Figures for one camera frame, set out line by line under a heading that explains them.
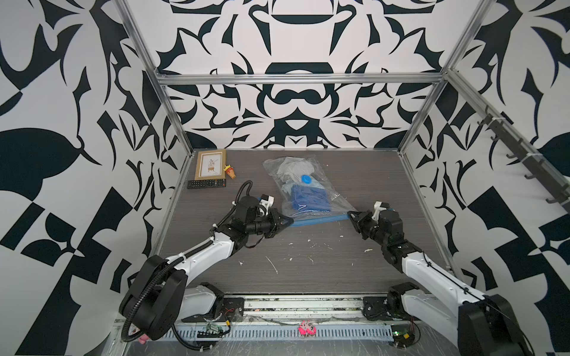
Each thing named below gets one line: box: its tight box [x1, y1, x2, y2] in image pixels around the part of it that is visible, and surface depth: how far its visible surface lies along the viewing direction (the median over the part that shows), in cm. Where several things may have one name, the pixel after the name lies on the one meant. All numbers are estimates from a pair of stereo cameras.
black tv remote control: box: [187, 178, 227, 190], surface depth 107 cm
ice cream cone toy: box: [223, 164, 237, 179], surface depth 110 cm
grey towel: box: [276, 156, 315, 182], surface depth 107 cm
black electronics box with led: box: [390, 324, 415, 350], surface depth 73 cm
